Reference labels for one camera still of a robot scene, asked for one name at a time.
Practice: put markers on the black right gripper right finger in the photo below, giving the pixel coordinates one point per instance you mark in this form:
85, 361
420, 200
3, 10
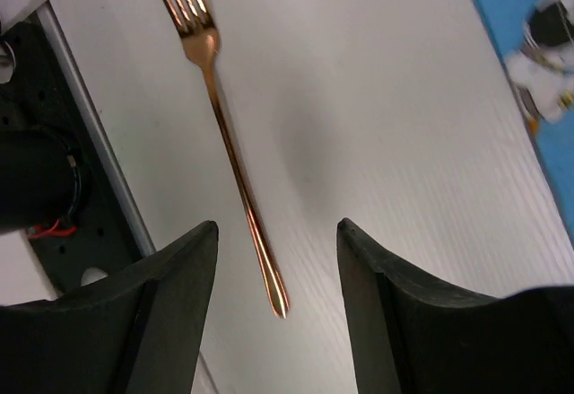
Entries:
412, 332

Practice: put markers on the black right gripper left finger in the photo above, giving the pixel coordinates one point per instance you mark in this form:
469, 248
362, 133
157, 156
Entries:
138, 330

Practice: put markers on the blue space-print cloth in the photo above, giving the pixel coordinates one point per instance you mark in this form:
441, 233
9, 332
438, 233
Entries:
533, 40

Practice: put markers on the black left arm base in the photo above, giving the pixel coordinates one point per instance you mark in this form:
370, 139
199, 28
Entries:
60, 184

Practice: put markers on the copper fork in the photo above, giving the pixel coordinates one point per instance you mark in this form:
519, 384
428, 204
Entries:
200, 41

